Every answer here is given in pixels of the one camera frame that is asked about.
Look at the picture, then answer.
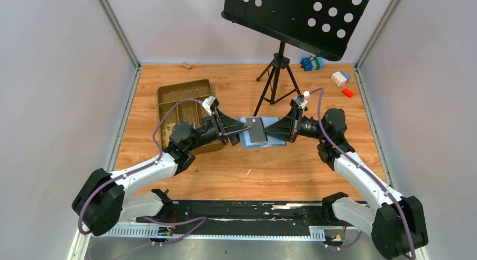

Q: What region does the blue leather card holder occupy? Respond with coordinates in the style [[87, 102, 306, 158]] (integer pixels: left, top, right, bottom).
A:
[[239, 116, 286, 149]]

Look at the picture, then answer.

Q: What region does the gold credit card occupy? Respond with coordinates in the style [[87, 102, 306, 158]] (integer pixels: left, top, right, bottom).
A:
[[161, 123, 176, 144]]

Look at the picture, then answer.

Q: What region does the black card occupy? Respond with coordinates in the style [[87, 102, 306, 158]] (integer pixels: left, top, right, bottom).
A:
[[245, 116, 268, 145]]

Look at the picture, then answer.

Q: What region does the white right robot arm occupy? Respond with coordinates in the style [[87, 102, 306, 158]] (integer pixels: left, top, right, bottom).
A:
[[264, 107, 429, 259]]

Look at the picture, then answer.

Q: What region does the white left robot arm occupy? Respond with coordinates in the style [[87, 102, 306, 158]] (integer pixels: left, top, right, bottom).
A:
[[71, 109, 251, 236]]

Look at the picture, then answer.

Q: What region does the woven compartment tray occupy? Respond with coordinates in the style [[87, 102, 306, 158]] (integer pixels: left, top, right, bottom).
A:
[[157, 79, 213, 148]]

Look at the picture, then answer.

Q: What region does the red toy block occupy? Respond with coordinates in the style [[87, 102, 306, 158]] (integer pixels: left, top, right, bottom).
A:
[[342, 88, 354, 98]]

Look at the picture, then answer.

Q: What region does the white blue toy block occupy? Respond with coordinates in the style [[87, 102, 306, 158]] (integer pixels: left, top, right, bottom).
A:
[[331, 70, 350, 87]]

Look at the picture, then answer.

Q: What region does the blue green toy block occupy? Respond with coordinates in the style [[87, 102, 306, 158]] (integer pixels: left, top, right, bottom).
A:
[[300, 56, 325, 71]]

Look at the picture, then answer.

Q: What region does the small wooden block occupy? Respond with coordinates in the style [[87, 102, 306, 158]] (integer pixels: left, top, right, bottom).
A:
[[182, 62, 192, 70]]

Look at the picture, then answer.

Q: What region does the black music stand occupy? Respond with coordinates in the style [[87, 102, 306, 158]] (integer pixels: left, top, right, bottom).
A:
[[221, 0, 370, 108]]

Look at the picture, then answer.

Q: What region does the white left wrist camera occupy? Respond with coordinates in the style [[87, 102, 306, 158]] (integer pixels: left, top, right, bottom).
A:
[[201, 96, 219, 115]]

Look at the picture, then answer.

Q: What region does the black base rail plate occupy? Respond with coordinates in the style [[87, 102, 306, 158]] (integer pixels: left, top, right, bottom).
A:
[[136, 200, 352, 237]]

